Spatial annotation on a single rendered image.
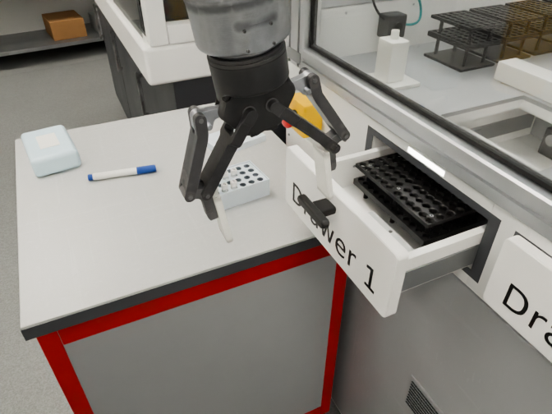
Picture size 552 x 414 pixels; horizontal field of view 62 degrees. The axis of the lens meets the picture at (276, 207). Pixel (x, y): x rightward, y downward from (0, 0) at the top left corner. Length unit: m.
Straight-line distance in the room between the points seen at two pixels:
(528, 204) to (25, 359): 1.55
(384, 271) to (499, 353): 0.23
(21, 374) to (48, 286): 0.94
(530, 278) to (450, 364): 0.28
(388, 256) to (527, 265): 0.16
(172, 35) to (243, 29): 0.92
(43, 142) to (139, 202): 0.29
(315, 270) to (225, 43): 0.58
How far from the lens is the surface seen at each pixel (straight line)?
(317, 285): 0.94
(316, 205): 0.63
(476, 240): 0.67
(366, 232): 0.59
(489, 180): 0.64
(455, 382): 0.85
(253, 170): 0.93
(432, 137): 0.69
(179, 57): 1.33
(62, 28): 4.31
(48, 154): 1.07
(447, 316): 0.79
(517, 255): 0.62
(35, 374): 1.72
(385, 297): 0.60
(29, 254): 0.88
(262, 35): 0.41
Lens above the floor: 1.29
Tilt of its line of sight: 37 degrees down
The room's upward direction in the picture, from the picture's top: straight up
